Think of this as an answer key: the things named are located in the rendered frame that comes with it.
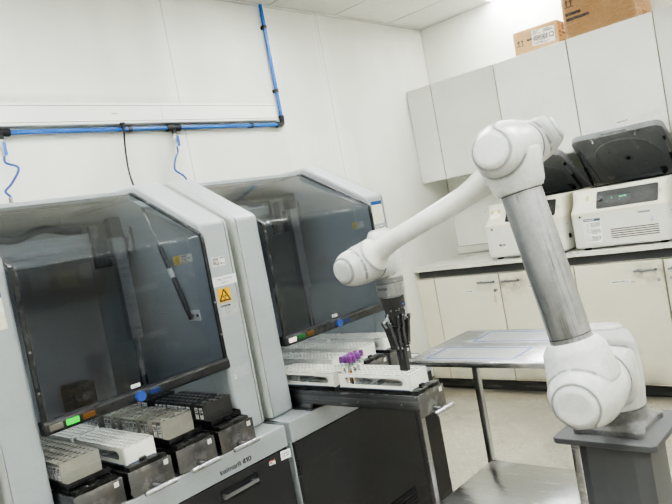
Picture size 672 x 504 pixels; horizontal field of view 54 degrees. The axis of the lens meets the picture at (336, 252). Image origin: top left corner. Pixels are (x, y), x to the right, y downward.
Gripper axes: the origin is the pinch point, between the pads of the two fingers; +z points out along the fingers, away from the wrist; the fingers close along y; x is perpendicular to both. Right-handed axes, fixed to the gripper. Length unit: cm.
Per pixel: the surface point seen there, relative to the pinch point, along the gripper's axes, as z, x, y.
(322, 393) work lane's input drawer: 10.3, -31.8, 6.8
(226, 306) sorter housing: -25, -46, 28
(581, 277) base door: 16, -36, -229
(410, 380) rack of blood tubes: 5.3, 4.8, 4.5
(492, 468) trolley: 62, -13, -59
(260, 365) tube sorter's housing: -3, -47, 19
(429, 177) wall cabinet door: -64, -150, -258
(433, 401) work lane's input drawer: 13.3, 8.3, -0.3
